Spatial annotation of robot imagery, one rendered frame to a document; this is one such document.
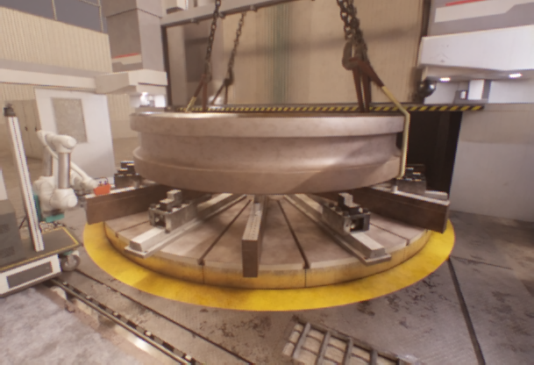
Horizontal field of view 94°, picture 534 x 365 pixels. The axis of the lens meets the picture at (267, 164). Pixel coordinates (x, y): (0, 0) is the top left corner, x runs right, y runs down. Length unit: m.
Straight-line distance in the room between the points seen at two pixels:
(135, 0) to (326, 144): 5.19
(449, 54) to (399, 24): 2.18
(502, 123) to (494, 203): 1.38
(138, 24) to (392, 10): 5.07
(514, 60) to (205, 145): 3.35
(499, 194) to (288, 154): 3.98
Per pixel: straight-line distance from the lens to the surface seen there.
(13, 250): 3.61
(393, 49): 5.49
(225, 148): 3.02
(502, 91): 4.62
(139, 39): 6.63
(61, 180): 3.30
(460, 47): 3.58
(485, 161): 5.66
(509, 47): 3.65
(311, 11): 6.00
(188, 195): 4.45
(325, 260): 2.79
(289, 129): 2.79
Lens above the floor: 1.80
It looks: 12 degrees down
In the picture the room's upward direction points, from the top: straight up
